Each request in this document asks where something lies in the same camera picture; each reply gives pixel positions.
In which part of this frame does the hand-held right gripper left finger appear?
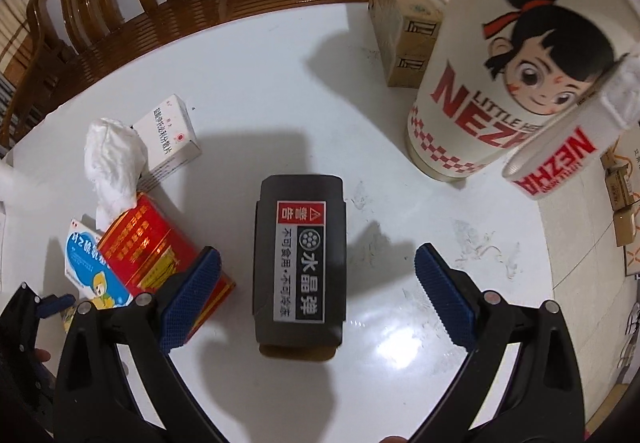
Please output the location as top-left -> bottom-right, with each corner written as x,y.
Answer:
54,245 -> 236,443

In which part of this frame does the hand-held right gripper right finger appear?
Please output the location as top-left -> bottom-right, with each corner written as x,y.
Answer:
410,243 -> 586,443

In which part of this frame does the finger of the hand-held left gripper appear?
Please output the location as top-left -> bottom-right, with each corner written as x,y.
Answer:
36,293 -> 77,320

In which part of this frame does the black box with label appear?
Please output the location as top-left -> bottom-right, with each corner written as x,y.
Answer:
252,174 -> 349,376

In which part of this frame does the white tissue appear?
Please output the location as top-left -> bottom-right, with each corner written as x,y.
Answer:
84,117 -> 148,229

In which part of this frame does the white cartoon bucket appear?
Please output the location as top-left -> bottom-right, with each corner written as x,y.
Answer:
405,0 -> 640,181

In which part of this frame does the blue and yellow medicine box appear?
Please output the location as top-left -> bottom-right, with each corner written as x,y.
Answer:
62,218 -> 133,311

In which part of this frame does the red cardboard box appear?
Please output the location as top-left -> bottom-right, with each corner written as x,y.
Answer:
95,193 -> 237,339

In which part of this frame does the white medicine box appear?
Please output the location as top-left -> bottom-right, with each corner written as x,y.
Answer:
131,94 -> 203,194

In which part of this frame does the small cardboard box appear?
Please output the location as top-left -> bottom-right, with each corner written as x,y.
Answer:
602,163 -> 640,211
614,203 -> 640,246

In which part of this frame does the brown cardboard box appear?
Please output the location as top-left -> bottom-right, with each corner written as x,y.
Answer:
369,0 -> 453,89

